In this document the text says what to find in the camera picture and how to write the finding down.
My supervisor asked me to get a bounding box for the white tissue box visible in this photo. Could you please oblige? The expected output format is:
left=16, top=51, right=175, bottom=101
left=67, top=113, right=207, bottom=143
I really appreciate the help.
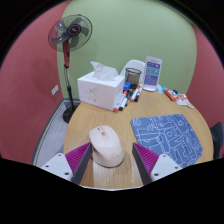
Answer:
left=77, top=60, right=126, bottom=112

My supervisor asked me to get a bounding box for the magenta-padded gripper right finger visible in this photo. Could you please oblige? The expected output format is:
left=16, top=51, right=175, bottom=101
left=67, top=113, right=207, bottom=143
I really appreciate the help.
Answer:
left=131, top=142, right=184, bottom=186

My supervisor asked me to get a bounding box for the blue snack packet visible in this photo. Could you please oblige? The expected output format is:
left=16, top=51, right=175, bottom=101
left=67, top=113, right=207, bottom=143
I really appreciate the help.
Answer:
left=155, top=83, right=168, bottom=94

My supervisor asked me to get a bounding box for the black mesh pen cup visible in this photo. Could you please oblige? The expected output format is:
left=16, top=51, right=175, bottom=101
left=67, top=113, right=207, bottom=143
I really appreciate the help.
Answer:
left=124, top=67, right=143, bottom=89

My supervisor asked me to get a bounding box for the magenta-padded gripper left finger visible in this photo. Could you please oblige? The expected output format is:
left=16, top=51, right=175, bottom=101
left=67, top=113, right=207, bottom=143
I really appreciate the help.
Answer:
left=39, top=141, right=94, bottom=186

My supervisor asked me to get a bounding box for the white wall socket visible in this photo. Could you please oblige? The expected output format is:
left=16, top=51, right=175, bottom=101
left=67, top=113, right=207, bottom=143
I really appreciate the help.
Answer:
left=50, top=84, right=60, bottom=96

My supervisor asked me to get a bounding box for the orange snack packet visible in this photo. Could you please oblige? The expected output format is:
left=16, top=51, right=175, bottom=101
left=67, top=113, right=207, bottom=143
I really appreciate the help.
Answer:
left=163, top=88, right=181, bottom=102

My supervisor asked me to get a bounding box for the cream wireless computer mouse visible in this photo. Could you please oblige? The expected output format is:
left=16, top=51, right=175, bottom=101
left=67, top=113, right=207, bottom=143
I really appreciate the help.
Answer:
left=88, top=124, right=125, bottom=168

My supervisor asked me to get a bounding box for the black-capped whiteboard marker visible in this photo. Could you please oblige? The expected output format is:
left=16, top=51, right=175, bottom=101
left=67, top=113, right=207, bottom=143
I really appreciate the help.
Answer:
left=118, top=92, right=132, bottom=112
left=133, top=84, right=144, bottom=102

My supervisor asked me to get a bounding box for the black office chair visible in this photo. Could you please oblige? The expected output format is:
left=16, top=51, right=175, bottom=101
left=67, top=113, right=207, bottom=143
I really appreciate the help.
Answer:
left=209, top=121, right=224, bottom=160

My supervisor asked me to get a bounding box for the blue line-print mouse pad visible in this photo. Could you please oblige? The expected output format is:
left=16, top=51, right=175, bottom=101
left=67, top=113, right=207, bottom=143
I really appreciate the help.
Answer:
left=130, top=113, right=204, bottom=169

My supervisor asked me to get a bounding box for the blue whiteboard eraser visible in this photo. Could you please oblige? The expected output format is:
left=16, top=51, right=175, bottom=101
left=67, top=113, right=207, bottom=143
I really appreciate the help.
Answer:
left=122, top=80, right=132, bottom=93

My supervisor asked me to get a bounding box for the blue white sign stand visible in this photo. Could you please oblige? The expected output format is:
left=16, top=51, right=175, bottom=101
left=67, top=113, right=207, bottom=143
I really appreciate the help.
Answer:
left=143, top=55, right=163, bottom=92

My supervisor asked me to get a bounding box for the black red standing fan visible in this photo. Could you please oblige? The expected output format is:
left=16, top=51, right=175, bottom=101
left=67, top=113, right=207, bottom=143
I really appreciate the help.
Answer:
left=47, top=13, right=93, bottom=124

